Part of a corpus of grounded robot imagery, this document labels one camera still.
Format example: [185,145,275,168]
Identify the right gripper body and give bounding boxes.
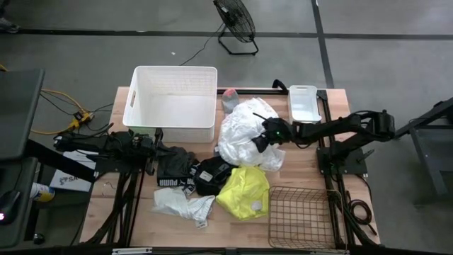
[262,117,297,145]

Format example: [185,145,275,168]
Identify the black strap handle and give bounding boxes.
[271,79,289,94]

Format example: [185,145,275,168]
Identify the dark grey desk surface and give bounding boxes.
[0,157,40,249]

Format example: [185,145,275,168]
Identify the grey sock with pink toe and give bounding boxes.
[221,88,241,115]

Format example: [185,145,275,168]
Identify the yellow floor cable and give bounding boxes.
[30,88,95,136]

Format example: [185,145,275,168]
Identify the large white perforated plastic basket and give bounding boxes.
[122,65,219,144]

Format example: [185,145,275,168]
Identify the small white plastic bin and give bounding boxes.
[287,84,323,125]

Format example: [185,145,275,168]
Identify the black desk support beam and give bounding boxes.
[24,139,98,183]

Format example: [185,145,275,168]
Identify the black metal stand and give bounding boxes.
[389,97,453,207]

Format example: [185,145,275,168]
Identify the white printed cardboard box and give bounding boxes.
[49,148,99,193]

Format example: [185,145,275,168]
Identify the person's shoe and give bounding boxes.
[0,16,21,35]

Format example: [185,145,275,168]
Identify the black desk top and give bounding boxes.
[0,68,46,162]

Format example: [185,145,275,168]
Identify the black computer mouse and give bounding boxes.
[0,190,21,226]

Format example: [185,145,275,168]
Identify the coiled black cable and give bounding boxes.
[345,173,378,237]

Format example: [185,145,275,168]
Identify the dark wire mesh basket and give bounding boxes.
[268,186,347,251]

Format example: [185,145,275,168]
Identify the large white shirt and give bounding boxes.
[217,97,287,173]

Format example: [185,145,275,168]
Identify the black fan power cable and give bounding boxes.
[179,23,226,67]

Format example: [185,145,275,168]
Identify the bright yellow cloth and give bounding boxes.
[215,166,271,222]

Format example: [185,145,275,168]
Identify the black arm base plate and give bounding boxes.
[93,155,149,175]
[316,147,369,177]

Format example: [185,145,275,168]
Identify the yellow black cable connector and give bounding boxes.
[69,110,95,130]

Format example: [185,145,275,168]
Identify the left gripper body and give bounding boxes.
[131,131,159,157]

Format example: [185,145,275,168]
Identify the white and yellow spray can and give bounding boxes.
[30,182,56,203]

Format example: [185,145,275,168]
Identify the black floor fan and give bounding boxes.
[212,0,260,57]

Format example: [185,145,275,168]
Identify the white underwear with tag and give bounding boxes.
[151,186,216,230]

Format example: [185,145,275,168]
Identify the black underwear with grey band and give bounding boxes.
[193,155,239,198]

